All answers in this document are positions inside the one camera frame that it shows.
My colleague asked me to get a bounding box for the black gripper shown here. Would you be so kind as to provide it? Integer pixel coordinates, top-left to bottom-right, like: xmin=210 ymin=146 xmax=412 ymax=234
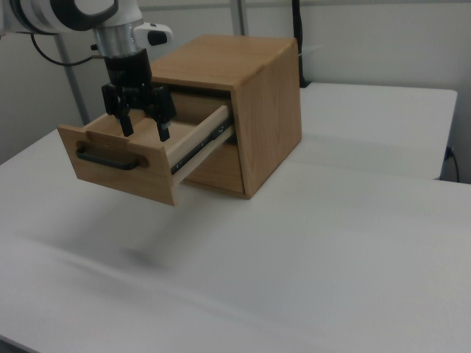
xmin=101 ymin=47 xmax=177 ymax=143

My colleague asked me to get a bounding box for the wooden drawer with black handle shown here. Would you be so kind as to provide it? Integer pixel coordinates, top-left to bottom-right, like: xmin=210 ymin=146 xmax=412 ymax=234
xmin=57 ymin=91 xmax=235 ymax=207

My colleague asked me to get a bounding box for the wooden two-drawer cabinet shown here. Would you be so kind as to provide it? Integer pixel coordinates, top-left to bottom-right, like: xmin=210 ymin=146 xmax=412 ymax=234
xmin=148 ymin=35 xmax=303 ymax=201

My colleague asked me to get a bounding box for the black metal drawer handle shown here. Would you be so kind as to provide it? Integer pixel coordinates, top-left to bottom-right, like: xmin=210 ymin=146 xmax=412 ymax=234
xmin=74 ymin=140 xmax=149 ymax=171

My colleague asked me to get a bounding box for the black drawer slide rail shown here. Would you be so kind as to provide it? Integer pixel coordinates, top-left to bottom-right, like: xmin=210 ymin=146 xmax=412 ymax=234
xmin=169 ymin=118 xmax=234 ymax=174

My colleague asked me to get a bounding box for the grey partition frame post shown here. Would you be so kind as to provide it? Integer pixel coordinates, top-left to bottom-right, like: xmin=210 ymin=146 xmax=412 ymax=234
xmin=54 ymin=33 xmax=91 ymax=126
xmin=230 ymin=0 xmax=247 ymax=37

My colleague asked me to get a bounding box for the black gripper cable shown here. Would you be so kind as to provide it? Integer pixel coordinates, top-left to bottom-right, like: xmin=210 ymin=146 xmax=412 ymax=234
xmin=30 ymin=33 xmax=105 ymax=68

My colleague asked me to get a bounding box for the black camera stand pole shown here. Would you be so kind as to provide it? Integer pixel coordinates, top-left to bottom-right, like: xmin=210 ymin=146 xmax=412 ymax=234
xmin=291 ymin=0 xmax=311 ymax=89

